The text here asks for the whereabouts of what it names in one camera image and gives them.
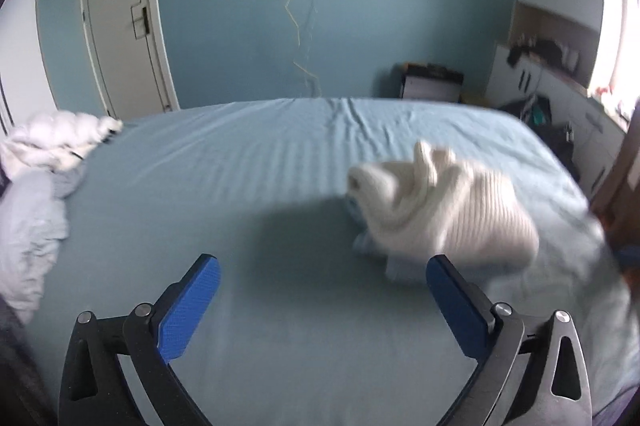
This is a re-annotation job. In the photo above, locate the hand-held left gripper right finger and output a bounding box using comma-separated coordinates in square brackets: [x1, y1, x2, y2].
[425, 254, 593, 426]

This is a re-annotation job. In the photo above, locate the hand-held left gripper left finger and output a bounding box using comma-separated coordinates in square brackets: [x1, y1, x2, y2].
[58, 254, 222, 426]

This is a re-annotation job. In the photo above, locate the blue and white knit sweater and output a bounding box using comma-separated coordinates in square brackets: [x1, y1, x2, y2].
[347, 141, 541, 281]

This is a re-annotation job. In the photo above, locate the bed with teal sheet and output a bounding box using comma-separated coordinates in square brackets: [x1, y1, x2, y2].
[30, 98, 636, 426]

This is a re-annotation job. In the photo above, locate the grey-blue crumpled quilt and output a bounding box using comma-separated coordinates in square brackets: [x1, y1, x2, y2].
[0, 171, 83, 322]

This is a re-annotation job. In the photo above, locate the dark plaid cloth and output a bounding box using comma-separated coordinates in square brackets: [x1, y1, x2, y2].
[0, 296, 56, 426]

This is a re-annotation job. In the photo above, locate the black bag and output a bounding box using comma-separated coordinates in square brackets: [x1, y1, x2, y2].
[500, 94, 581, 181]

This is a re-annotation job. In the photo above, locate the wooden chair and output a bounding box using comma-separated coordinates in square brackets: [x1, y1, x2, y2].
[590, 100, 640, 227]

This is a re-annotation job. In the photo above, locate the white puffy duvet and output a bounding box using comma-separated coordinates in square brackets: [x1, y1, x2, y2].
[0, 111, 123, 179]

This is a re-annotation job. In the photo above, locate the black bedside box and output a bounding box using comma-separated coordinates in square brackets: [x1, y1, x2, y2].
[400, 63, 465, 104]

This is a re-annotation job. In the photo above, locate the white lower cabinet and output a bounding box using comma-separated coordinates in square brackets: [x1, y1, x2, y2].
[487, 43, 628, 197]

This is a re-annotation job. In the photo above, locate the black clothing on counter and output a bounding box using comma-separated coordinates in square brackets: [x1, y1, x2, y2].
[507, 38, 566, 67]

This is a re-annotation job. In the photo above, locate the white wardrobe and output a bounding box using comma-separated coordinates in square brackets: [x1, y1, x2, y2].
[0, 0, 58, 131]

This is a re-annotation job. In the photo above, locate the bright window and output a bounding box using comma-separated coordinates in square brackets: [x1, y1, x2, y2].
[597, 0, 640, 107]

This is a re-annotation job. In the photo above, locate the white charging cable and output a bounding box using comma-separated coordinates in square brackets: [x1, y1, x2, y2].
[306, 0, 323, 56]

